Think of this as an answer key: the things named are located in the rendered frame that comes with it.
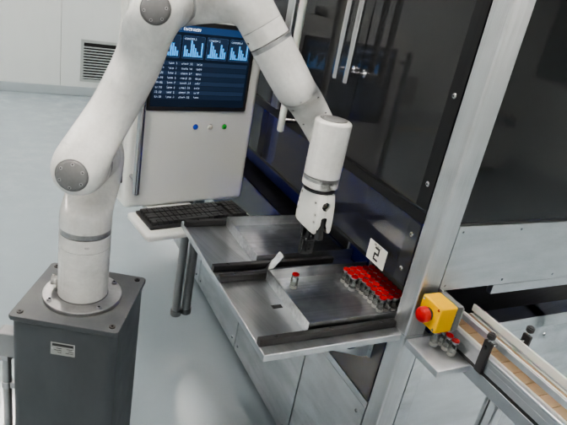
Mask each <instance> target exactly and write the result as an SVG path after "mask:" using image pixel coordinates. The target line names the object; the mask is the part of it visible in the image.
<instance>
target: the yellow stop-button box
mask: <svg viewBox="0 0 567 425"><path fill-rule="evenodd" d="M420 306H427V307H428V308H429V310H430V312H431V319H430V321H429V322H426V323H423V324H424V325H426V326H427V327H428V328H429V329H430V330H431V331H432V332H433V333H440V332H446V331H455V330H456V327H457V325H458V322H459V320H460V317H461V315H462V311H463V309H464V307H463V306H462V305H461V304H460V303H458V302H457V301H456V300H455V299H454V298H452V296H450V294H448V293H447V292H440V293H427V294H425V295H424V296H423V299H422V302H421V305H420Z"/></svg>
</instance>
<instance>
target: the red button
mask: <svg viewBox="0 0 567 425"><path fill-rule="evenodd" d="M415 315H416V318H417V320H418V321H419V322H421V323H426V322H429V321H430V319H431V312H430V310H429V308H428V307H427V306H420V307H418V308H417V309H416V312H415Z"/></svg>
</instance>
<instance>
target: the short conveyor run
mask: <svg viewBox="0 0 567 425"><path fill-rule="evenodd" d="M472 311H473V313H470V314H468V313H467V312H465V311H464V312H463V314H462V318H461V321H460V323H459V326H458V328H457V329H456V330H455V331H448V332H450V333H452V334H453V335H454V337H455V338H457V339H459V341H460V343H459V345H458V348H457V352H458V353H459V354H460V355H461V356H462V357H463V358H464V359H465V360H466V361H467V362H468V363H469V364H470V368H469V370H468V371H467V372H463V373H464V374H465V375H466V376H467V377H468V378H469V379H470V380H471V381H472V382H473V383H474V384H475V385H476V386H477V387H478V388H479V389H480V390H481V391H482V392H483V393H484V394H485V395H486V396H487V397H488V398H489V399H490V400H491V401H492V402H493V403H494V404H495V405H496V406H497V407H498V408H499V409H500V410H501V411H502V412H503V413H504V414H505V415H506V416H507V417H508V418H509V419H510V420H511V421H512V422H513V423H514V424H515V425H567V378H566V377H565V376H563V375H562V374H561V373H560V372H559V371H558V370H557V369H555V368H554V367H553V366H552V365H551V364H549V363H548V362H547V361H545V360H544V359H543V358H541V357H540V356H539V355H538V354H537V353H535V352H534V351H533V350H532V349H531V348H530V347H529V346H530V343H531V341H532V336H530V335H531V334H533V333H534V332H535V330H536V329H535V327H534V326H532V325H528V326H527V327H526V332H523V334H522V337H521V339H518V338H517V337H516V336H515V335H513V334H512V333H511V332H510V331H508V330H507V329H506V328H505V327H503V326H502V325H501V324H500V323H499V322H498V321H497V320H495V319H494V318H493V317H492V316H490V315H489V314H488V313H486V312H485V311H484V310H483V309H481V308H480V307H479V306H478V305H476V304H474V305H473V307H472ZM454 337H453V338H454Z"/></svg>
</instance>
